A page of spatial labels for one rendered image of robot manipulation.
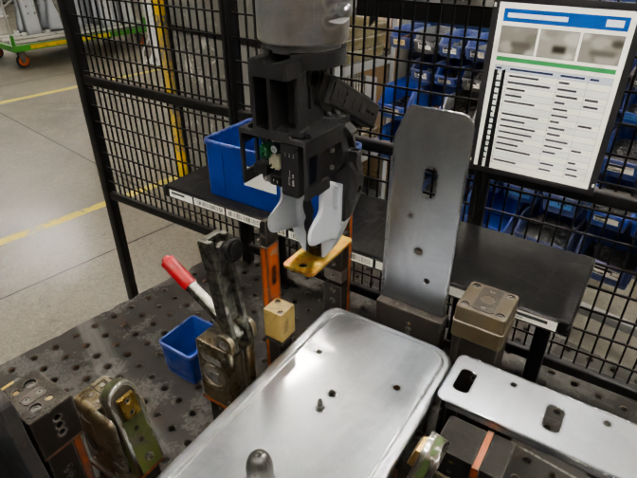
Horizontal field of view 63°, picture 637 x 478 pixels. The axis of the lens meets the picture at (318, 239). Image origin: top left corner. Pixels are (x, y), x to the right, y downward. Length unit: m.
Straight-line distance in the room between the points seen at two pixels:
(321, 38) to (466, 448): 0.53
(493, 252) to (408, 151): 0.33
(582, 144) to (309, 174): 0.64
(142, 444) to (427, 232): 0.49
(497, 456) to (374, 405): 0.16
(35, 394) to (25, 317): 2.12
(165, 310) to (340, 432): 0.80
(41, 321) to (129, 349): 1.42
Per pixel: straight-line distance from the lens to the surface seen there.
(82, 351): 1.36
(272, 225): 0.51
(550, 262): 1.03
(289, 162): 0.44
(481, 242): 1.05
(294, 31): 0.42
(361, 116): 0.52
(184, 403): 1.17
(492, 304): 0.84
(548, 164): 1.02
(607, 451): 0.78
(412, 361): 0.80
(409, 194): 0.80
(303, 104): 0.44
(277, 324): 0.78
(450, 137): 0.74
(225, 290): 0.71
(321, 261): 0.54
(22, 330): 2.70
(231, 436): 0.71
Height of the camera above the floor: 1.56
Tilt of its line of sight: 31 degrees down
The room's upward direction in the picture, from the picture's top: straight up
